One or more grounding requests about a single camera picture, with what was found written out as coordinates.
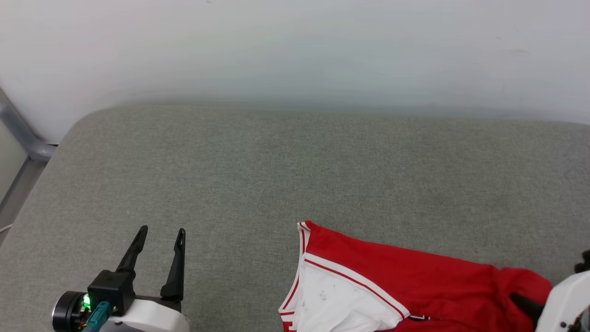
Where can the grey metal frame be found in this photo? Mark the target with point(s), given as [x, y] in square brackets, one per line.
[27, 138]

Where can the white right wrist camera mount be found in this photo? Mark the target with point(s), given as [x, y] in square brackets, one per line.
[567, 299]

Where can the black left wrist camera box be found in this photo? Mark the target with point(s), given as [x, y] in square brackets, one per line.
[110, 286]

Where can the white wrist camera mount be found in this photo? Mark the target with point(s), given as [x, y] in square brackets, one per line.
[567, 299]
[152, 320]

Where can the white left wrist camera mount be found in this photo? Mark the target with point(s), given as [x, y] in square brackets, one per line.
[152, 320]

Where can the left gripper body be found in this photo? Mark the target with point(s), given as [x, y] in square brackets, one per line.
[69, 311]

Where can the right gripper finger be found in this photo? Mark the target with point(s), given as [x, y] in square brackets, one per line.
[528, 306]

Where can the red and white shirt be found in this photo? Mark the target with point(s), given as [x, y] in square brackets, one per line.
[415, 281]

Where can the grey fabric sofa cushion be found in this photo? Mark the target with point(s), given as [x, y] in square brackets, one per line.
[322, 175]

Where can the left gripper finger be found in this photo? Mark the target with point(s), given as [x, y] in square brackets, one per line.
[133, 253]
[177, 272]

